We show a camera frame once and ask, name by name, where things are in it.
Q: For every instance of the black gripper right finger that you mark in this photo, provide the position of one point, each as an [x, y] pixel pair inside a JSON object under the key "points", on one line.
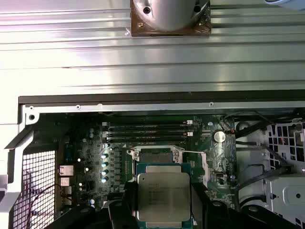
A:
{"points": [[199, 207]]}

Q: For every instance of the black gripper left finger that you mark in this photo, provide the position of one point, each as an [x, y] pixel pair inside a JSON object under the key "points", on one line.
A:
{"points": [[129, 205]]}

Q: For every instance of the silver CPU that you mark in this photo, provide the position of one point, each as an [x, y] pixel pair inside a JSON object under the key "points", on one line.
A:
{"points": [[164, 195]]}

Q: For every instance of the RAM slot with black clips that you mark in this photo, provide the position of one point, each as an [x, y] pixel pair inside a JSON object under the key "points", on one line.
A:
{"points": [[147, 140], [147, 129]]}

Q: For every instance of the RAM slot with white clips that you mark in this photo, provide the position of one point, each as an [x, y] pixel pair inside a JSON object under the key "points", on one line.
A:
{"points": [[147, 134], [147, 124]]}

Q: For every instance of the green motherboard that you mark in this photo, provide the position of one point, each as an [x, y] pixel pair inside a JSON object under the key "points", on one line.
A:
{"points": [[214, 183]]}

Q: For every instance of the internal USB port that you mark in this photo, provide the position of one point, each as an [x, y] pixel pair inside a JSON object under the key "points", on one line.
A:
{"points": [[220, 176]]}

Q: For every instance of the silver coin cell battery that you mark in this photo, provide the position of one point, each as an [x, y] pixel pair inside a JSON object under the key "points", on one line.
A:
{"points": [[218, 137]]}

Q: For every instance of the silver metal drive cage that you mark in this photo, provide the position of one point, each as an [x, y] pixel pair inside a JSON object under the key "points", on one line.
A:
{"points": [[281, 190]]}

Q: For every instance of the black and silver PC case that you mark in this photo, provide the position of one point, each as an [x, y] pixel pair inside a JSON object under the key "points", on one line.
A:
{"points": [[143, 108]]}

